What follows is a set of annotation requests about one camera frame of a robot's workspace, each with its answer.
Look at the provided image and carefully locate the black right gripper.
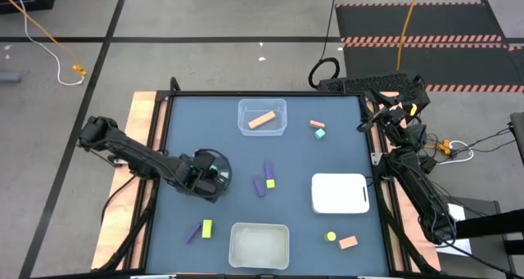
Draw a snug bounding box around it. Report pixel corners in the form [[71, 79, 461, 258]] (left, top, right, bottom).
[[357, 88, 412, 133]]

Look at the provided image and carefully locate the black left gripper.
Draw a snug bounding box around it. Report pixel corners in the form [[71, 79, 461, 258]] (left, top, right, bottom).
[[179, 150, 230, 203]]

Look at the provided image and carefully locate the dark round glass bowl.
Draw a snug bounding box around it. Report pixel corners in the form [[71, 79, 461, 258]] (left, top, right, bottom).
[[191, 148, 233, 199]]

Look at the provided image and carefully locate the black perforated box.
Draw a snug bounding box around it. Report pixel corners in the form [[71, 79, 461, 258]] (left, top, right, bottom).
[[317, 71, 431, 113]]

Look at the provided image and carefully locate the clear plastic bin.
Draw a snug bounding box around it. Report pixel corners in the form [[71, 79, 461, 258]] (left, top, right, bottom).
[[237, 98, 287, 137]]

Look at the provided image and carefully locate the long orange block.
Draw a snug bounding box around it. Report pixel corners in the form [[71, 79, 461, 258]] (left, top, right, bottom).
[[247, 110, 278, 131]]

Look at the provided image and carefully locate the yellow power strip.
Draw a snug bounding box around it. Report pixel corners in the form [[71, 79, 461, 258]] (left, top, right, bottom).
[[425, 138, 452, 155]]

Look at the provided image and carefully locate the white rectangular lid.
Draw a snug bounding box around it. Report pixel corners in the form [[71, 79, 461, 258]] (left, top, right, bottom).
[[310, 173, 371, 215]]

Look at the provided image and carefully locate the black striped-edge floor mat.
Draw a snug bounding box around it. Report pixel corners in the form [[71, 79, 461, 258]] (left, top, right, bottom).
[[342, 41, 524, 94], [334, 2, 504, 43]]

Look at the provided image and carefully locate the wooden side board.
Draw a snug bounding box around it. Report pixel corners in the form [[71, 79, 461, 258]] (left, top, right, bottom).
[[90, 91, 169, 271], [365, 91, 442, 272]]

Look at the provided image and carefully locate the white paper sheet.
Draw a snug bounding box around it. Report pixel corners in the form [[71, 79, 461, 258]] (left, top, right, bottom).
[[435, 202, 472, 256]]

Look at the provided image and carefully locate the orange rectangular block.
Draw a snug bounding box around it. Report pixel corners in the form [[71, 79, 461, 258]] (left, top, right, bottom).
[[338, 235, 359, 250]]

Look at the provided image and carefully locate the black chair edge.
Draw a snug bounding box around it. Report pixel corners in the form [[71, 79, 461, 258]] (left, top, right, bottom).
[[508, 111, 524, 166]]

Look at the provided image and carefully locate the black stand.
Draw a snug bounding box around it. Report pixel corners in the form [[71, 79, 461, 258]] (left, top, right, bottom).
[[448, 196, 524, 274]]

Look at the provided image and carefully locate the black coiled floor cable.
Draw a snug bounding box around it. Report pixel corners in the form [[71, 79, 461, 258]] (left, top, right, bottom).
[[307, 0, 341, 90]]

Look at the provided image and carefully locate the orange floor cable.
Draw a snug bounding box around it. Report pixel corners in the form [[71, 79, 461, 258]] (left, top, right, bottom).
[[395, 0, 423, 73]]

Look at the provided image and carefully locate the white power cable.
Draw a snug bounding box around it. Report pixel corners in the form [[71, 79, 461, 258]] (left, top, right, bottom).
[[436, 140, 475, 166]]

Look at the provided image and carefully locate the black table frame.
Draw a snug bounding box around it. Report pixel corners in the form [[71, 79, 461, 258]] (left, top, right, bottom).
[[96, 76, 441, 279]]

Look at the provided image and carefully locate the white floor cable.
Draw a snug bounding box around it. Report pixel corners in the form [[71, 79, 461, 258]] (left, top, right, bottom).
[[9, 0, 86, 87]]

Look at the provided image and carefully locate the orange cable with yellow plug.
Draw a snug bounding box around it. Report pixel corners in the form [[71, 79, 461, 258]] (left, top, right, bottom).
[[0, 0, 88, 77]]

